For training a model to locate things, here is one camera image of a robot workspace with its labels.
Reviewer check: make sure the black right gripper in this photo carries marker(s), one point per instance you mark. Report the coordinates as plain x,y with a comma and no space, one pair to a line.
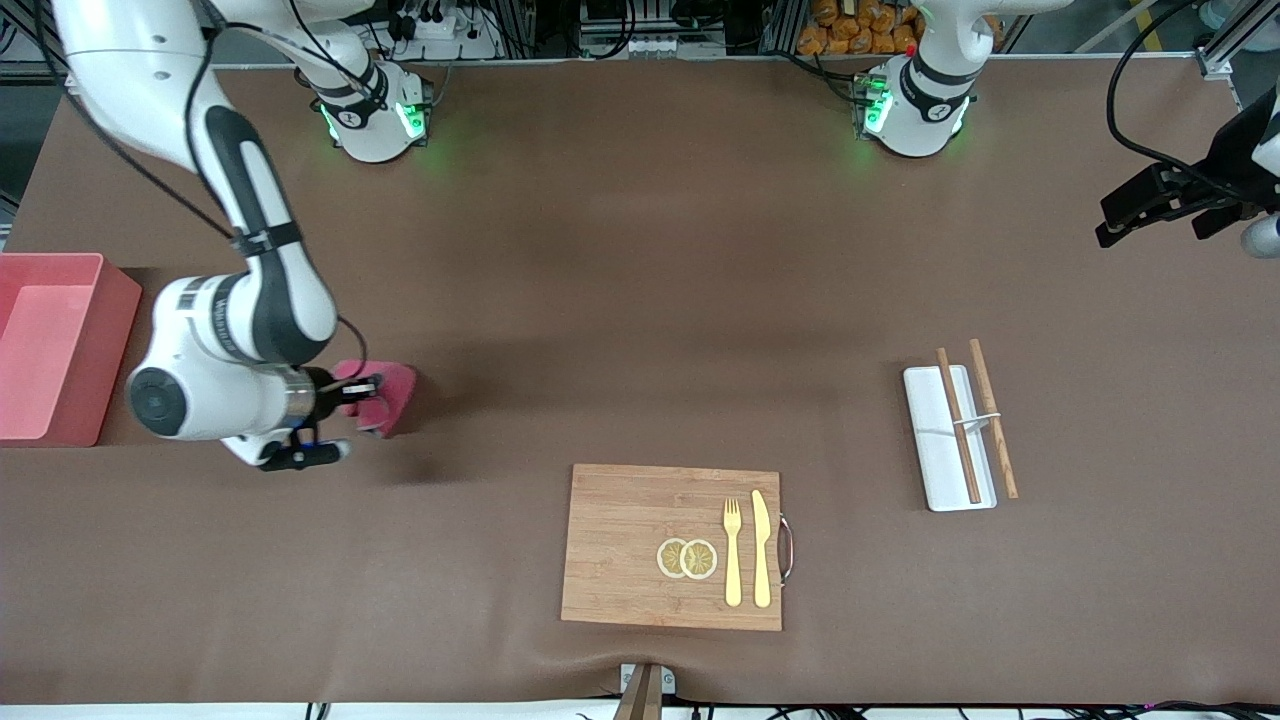
326,391

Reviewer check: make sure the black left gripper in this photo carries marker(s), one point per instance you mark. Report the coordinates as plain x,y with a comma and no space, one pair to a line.
1232,150

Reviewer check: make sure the red cloth with black trim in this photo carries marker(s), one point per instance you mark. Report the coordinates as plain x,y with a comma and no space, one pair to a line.
398,395

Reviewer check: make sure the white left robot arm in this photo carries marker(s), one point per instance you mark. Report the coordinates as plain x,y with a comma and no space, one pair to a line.
915,100

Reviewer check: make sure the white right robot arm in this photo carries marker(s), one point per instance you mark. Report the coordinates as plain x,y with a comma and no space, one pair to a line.
250,310

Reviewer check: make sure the brown wooden chopstick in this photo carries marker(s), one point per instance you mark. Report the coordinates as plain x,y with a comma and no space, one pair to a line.
960,430
995,420

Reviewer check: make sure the pink plastic bin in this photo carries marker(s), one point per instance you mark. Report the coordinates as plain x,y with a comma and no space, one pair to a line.
55,350

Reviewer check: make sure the bamboo cutting board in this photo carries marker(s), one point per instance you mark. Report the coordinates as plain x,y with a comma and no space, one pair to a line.
630,545

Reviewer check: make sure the white rectangular tray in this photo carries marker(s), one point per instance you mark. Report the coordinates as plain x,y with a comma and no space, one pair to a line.
935,460

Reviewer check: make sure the orange snack bags pile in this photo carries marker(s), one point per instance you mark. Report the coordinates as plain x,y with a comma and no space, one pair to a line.
860,30

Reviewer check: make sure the lemon slice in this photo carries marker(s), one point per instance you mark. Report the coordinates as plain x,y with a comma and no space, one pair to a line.
699,559
667,558

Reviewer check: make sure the white power strip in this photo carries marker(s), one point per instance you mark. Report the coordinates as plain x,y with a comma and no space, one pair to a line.
445,30

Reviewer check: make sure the yellow fork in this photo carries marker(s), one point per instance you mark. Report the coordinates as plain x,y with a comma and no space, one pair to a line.
733,560

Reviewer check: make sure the yellow knife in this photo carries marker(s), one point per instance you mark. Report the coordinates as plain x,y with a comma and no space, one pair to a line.
762,550

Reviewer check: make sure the aluminium frame post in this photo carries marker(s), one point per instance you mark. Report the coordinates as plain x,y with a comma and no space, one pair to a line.
1225,50
30,60

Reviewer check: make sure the grey camera stand bracket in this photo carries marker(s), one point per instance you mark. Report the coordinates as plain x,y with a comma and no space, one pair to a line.
645,685

